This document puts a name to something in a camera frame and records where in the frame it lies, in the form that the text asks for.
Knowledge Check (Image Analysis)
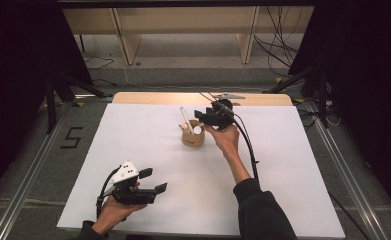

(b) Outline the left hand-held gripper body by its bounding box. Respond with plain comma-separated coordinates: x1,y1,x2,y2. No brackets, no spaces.
108,160,158,206

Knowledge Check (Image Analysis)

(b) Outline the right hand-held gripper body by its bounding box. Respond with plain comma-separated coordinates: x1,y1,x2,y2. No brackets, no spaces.
205,92,247,131

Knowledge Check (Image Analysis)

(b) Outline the white marker pen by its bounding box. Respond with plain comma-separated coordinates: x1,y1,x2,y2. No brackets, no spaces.
179,106,195,135

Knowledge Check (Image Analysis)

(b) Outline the wooden pen holder cup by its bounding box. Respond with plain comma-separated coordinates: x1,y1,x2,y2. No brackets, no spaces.
180,118,207,149

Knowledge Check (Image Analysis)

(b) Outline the person's right hand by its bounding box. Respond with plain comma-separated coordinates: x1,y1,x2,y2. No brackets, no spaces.
204,123,241,158

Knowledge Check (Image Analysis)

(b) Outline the person's left hand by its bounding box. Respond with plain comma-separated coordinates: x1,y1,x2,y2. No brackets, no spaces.
91,181,149,236

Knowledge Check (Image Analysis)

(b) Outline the white table sheet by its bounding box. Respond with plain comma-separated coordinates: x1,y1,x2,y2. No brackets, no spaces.
56,102,347,240

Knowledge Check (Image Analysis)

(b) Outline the light wooden desk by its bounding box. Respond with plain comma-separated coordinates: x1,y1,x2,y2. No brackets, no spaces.
62,5,315,66

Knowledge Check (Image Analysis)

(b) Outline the black tripod stand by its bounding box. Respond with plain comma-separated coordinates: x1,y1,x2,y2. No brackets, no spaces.
262,62,331,130
43,70,113,135

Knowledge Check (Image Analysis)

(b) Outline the black curtain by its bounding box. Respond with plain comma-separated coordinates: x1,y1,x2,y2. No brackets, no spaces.
286,0,391,222
0,0,95,205

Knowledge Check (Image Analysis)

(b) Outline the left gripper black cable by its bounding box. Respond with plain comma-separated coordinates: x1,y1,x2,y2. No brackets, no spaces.
95,165,121,220

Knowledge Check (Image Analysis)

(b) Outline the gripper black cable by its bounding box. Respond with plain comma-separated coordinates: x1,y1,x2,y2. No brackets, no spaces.
95,165,121,220
198,91,261,188

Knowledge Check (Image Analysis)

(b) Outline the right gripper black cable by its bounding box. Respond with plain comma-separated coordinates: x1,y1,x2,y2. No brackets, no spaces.
198,91,261,188

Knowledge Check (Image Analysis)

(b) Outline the bundle of black floor cables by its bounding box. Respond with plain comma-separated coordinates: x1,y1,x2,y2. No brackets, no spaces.
252,5,305,78

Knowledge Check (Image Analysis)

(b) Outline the metal floor rail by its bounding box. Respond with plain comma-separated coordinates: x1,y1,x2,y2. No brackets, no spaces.
303,100,390,240
0,102,76,240

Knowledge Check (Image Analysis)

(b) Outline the thin black floor cable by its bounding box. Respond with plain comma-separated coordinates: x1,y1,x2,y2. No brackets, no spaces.
82,55,115,71

